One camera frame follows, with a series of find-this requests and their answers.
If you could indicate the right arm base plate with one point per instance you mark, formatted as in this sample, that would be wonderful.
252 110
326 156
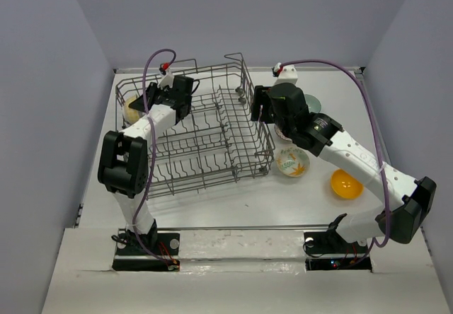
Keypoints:
328 251

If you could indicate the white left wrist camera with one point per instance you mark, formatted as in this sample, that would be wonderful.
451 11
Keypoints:
167 77

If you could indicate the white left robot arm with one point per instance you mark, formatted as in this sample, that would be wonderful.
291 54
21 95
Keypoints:
128 156

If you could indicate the blue yellow sun bowl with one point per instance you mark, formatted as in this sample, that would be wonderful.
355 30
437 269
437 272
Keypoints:
130 115

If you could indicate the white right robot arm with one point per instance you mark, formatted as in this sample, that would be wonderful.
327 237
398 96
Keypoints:
405 200

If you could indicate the grey wire dish rack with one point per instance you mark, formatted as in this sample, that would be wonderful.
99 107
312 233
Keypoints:
217 143

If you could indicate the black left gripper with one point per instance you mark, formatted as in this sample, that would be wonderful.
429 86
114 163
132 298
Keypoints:
151 92

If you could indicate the yellow orange bowl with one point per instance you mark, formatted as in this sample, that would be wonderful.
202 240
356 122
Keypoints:
345 186

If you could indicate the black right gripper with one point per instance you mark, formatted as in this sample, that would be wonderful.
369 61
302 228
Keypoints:
262 96

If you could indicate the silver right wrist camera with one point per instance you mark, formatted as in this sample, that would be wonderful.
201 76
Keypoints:
284 74

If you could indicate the leaf flower pattern bowl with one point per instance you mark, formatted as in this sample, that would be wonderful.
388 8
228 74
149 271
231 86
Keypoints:
292 161

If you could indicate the teal green bowl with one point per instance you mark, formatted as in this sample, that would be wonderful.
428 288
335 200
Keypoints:
313 103

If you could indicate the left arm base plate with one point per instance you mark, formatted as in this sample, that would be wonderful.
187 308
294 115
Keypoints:
130 256

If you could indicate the red patterned bowl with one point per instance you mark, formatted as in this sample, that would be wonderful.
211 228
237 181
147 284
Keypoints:
280 134

